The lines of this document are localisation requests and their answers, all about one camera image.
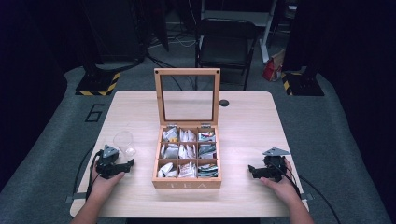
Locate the group of tea bag packets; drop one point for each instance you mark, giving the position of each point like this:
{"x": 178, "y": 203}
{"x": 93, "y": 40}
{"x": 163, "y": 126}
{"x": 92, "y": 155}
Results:
{"x": 187, "y": 152}

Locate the black folding chair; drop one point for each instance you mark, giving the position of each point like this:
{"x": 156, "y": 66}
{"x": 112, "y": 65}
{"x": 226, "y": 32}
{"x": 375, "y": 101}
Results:
{"x": 225, "y": 49}

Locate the grey table bracket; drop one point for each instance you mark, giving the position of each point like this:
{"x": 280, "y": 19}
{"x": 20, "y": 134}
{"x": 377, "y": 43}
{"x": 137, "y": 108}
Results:
{"x": 74, "y": 197}
{"x": 308, "y": 196}

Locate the clear plastic cup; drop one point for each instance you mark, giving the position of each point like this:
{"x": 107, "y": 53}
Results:
{"x": 124, "y": 141}

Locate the red bag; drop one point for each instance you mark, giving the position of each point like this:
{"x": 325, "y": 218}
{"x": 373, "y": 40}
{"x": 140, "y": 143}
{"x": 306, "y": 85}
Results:
{"x": 272, "y": 70}

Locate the person's right hand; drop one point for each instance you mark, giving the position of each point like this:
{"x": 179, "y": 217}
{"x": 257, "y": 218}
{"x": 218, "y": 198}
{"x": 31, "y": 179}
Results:
{"x": 281, "y": 189}

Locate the striped black stand base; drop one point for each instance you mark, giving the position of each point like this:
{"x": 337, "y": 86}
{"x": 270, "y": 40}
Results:
{"x": 300, "y": 84}
{"x": 98, "y": 84}

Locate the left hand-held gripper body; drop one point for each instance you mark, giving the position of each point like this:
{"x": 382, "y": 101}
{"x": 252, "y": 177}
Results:
{"x": 107, "y": 158}

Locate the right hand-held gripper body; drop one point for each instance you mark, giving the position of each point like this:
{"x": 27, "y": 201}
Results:
{"x": 275, "y": 165}

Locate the person's left hand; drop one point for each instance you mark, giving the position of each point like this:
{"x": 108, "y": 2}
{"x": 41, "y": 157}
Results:
{"x": 104, "y": 186}

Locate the wooden tea box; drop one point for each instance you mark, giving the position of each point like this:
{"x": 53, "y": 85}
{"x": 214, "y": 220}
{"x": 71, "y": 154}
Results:
{"x": 186, "y": 183}

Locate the white desk frame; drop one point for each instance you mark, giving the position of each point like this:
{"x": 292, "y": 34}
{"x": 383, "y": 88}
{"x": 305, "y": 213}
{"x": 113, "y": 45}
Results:
{"x": 266, "y": 34}

